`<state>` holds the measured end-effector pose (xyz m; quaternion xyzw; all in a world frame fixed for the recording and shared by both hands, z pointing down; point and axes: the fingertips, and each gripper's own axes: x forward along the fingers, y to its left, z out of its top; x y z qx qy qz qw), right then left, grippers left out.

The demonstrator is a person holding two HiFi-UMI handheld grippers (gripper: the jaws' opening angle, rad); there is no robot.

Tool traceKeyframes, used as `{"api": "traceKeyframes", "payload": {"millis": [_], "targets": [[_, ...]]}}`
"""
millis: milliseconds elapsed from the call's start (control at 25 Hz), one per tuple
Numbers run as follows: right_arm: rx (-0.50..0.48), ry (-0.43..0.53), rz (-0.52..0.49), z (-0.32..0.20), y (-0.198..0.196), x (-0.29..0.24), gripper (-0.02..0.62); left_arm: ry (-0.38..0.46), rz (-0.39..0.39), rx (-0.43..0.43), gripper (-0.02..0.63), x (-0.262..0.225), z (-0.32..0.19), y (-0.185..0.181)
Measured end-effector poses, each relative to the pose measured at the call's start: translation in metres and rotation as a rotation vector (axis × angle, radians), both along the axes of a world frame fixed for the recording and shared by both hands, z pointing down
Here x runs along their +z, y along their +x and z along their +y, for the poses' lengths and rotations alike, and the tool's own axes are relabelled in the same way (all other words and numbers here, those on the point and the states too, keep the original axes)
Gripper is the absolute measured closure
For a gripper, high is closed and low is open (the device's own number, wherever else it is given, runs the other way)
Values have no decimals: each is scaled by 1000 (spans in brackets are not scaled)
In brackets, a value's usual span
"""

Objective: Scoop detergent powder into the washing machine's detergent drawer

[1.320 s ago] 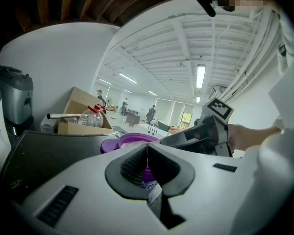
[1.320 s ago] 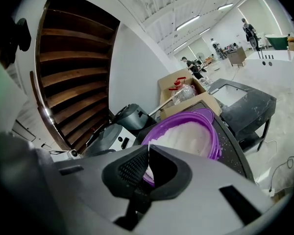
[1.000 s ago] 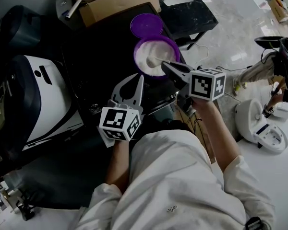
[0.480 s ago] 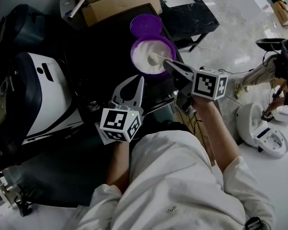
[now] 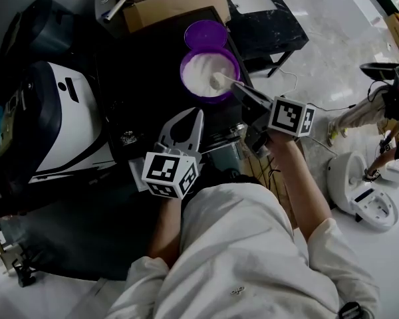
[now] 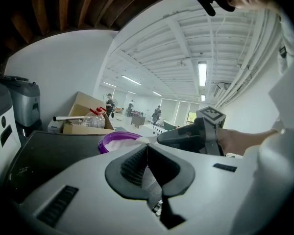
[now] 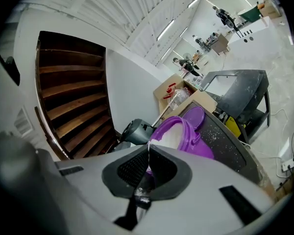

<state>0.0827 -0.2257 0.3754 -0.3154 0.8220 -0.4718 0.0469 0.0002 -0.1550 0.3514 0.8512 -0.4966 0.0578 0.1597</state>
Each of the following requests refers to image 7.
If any white cable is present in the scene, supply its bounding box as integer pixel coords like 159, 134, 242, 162
269, 108, 289, 122

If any purple plastic tub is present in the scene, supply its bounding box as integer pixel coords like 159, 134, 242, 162
146, 115, 216, 180

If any white powder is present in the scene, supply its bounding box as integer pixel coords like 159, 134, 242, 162
150, 124, 185, 149

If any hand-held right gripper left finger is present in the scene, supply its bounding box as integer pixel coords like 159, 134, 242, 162
55, 144, 150, 235

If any metal tube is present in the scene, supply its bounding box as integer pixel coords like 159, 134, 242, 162
150, 93, 178, 129

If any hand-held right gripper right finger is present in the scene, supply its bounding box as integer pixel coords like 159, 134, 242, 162
132, 145, 276, 235

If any black washing machine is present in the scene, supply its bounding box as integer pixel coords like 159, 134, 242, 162
177, 100, 264, 185

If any white power strip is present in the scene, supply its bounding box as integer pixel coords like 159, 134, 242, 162
281, 155, 294, 173

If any clear bottle with red cap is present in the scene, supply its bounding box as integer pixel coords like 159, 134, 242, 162
162, 82, 192, 111

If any green bathtub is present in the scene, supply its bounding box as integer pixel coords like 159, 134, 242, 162
237, 4, 262, 24

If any brown desk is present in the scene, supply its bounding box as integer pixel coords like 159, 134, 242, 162
210, 33, 230, 56

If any wooden staircase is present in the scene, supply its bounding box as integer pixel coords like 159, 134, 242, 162
33, 30, 119, 162

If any yellow container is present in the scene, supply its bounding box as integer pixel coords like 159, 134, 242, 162
224, 115, 246, 140

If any large brown cardboard box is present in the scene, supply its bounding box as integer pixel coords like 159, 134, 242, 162
152, 73, 219, 122

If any black sink cabinet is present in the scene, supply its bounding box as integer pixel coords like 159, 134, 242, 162
200, 69, 272, 144

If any purple round lid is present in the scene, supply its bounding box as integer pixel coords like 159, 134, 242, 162
181, 106, 206, 132

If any white counter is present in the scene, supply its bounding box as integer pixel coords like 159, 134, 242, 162
227, 15, 283, 67

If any dark grey appliance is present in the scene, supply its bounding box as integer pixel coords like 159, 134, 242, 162
121, 118, 155, 146

